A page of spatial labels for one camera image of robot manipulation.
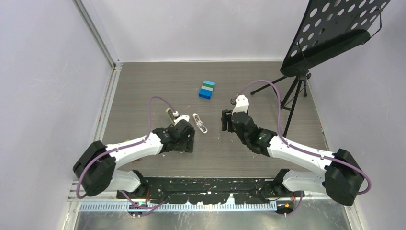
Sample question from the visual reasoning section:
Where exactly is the small white stapler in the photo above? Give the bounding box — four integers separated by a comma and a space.
192, 113, 208, 134

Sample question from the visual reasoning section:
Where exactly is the olive green white stapler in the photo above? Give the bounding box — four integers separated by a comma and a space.
166, 108, 180, 124

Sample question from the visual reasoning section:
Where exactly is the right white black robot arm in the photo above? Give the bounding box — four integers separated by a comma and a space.
221, 109, 366, 206

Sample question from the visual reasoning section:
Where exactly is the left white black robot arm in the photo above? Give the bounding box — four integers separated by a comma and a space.
72, 119, 195, 199

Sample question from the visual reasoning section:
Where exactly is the blue green toy brick stack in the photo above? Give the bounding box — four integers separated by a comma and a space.
198, 80, 215, 100

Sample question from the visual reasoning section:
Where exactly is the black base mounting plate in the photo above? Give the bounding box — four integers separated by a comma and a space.
116, 177, 300, 205

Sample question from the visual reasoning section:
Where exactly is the black music stand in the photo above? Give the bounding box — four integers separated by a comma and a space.
250, 0, 392, 137

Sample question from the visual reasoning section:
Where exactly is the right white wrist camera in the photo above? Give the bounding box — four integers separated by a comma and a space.
230, 95, 249, 115

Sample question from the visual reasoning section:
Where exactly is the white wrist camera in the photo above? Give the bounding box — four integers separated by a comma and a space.
173, 115, 190, 125
230, 95, 249, 115

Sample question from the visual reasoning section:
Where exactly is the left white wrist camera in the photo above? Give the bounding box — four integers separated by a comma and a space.
173, 115, 190, 125

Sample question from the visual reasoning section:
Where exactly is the aluminium frame rail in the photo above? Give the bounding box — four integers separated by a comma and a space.
65, 0, 123, 230

